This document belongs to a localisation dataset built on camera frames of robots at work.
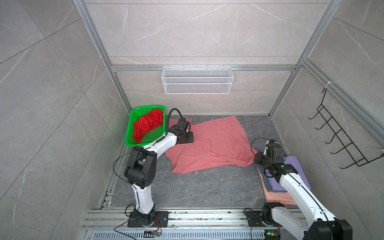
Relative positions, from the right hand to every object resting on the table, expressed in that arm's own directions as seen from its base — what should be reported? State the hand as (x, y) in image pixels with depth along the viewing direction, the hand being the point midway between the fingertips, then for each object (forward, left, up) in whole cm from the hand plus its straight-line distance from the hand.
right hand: (258, 153), depth 85 cm
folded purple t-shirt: (-4, -21, -4) cm, 22 cm away
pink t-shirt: (+16, +19, -12) cm, 28 cm away
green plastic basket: (+22, +70, -10) cm, 74 cm away
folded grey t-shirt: (-13, -3, -7) cm, 15 cm away
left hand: (+15, +40, 0) cm, 42 cm away
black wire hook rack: (-16, -30, +21) cm, 40 cm away
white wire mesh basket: (+47, +36, +19) cm, 62 cm away
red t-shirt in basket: (+35, +68, -6) cm, 77 cm away
